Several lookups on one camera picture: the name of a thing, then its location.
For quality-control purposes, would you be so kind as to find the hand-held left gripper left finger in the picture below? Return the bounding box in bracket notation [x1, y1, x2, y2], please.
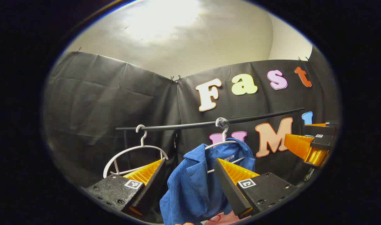
[85, 158, 166, 218]

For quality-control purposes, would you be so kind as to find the blue corduroy shirt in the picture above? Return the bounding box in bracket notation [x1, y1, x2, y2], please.
[159, 138, 256, 225]

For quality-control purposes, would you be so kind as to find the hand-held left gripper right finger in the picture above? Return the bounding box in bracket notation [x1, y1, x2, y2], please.
[214, 158, 299, 219]

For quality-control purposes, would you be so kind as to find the black clothes rail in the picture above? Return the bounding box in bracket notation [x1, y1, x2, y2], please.
[116, 107, 305, 171]

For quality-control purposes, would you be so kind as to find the white plastic hanger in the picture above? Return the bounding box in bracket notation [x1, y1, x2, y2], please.
[103, 124, 169, 178]
[205, 117, 245, 174]

